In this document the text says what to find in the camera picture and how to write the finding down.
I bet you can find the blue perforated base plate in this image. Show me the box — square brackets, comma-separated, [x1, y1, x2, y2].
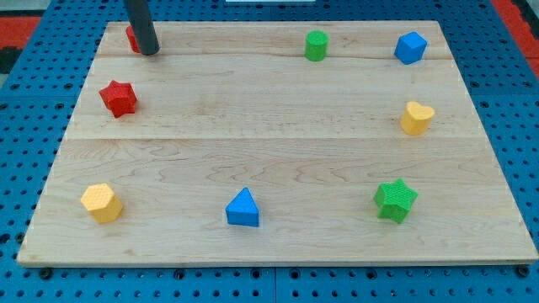
[1, 1, 538, 302]

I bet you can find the yellow heart block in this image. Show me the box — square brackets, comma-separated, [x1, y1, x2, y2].
[400, 101, 435, 136]

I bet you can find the blue cube block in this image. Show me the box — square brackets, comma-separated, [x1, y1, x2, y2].
[394, 31, 428, 65]

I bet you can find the blue triangle block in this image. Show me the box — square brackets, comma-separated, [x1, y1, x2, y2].
[225, 188, 259, 227]

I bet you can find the yellow hexagon block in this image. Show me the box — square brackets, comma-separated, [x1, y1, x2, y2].
[81, 183, 123, 224]

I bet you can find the green star block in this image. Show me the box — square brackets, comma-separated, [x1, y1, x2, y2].
[373, 178, 419, 224]

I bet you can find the black cylindrical robot arm rod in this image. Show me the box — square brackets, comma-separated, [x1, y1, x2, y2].
[123, 0, 160, 56]

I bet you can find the green cylinder block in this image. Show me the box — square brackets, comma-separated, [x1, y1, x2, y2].
[304, 30, 329, 61]

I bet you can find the wooden board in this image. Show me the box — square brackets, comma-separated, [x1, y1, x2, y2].
[18, 21, 538, 268]

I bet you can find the red block behind rod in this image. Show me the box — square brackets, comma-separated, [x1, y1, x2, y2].
[125, 25, 140, 53]

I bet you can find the red star block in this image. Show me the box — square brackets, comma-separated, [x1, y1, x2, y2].
[99, 80, 137, 118]

